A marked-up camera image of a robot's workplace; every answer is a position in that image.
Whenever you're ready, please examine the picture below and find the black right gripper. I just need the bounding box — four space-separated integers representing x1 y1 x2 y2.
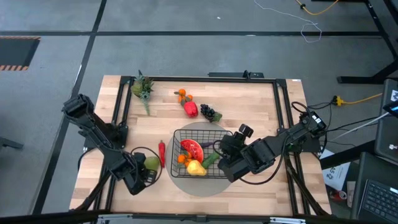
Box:
216 123 254 184

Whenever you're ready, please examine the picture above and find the black table edge rail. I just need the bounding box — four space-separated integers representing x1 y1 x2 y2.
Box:
0 210 398 224

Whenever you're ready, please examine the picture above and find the grey chair leg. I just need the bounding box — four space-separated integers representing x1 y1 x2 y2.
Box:
0 136 24 150

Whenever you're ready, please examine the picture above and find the white floor cable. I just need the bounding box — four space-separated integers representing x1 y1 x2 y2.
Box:
253 0 323 44

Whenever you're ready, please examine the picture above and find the round grey mat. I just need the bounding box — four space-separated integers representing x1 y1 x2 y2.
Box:
164 121 241 197

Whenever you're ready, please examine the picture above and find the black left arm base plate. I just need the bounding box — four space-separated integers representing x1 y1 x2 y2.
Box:
83 124 129 149

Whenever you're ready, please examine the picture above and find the orange tangerine cluster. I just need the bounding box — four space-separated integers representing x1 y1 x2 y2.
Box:
177 151 193 167
174 88 194 105

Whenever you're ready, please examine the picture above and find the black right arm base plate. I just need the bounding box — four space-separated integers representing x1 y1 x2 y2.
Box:
277 128 321 153

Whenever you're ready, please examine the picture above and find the red chili pepper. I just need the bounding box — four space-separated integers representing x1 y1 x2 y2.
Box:
158 139 166 169

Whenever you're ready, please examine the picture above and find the red bell pepper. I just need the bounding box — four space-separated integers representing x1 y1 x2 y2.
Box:
183 100 199 118

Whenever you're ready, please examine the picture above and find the black wire basket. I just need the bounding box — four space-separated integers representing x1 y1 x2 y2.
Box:
170 129 234 179

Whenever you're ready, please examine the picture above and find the yellow pear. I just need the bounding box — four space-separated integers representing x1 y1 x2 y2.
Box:
186 159 207 177

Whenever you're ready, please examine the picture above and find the red watermelon slice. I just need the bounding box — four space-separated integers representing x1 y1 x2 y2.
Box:
180 139 205 164

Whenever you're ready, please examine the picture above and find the black phone with lit screen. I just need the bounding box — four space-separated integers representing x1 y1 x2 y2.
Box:
382 100 398 118

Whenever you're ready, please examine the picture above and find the black hazard-striped floor mat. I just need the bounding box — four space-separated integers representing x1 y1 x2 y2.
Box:
0 35 41 72

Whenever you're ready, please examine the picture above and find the yellow floor cable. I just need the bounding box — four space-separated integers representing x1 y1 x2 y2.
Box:
295 0 341 16

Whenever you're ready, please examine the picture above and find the black laptop keyboard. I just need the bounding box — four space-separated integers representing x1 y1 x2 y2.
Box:
351 152 398 224

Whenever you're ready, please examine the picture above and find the green pear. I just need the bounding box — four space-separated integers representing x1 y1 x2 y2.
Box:
143 156 161 171

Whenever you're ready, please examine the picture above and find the black desk leg frame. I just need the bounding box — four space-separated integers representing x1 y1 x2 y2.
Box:
337 0 398 85

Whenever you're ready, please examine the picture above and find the dark grape bunch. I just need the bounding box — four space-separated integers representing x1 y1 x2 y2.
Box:
200 103 223 123

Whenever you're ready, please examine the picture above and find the green cucumber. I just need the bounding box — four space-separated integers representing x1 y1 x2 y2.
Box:
201 151 221 169

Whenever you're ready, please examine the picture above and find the black aluminium table frame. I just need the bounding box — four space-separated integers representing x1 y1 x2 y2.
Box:
70 75 332 217

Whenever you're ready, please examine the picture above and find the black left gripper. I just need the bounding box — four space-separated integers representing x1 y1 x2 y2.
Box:
123 152 157 196

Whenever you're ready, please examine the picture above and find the yellow extension cord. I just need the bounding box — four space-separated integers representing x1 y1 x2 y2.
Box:
334 92 384 106

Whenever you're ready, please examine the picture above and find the green artificial succulent plant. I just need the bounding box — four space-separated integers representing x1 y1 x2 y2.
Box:
130 70 155 116

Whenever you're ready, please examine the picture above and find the red drink can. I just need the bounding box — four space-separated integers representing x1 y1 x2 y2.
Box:
329 189 348 202

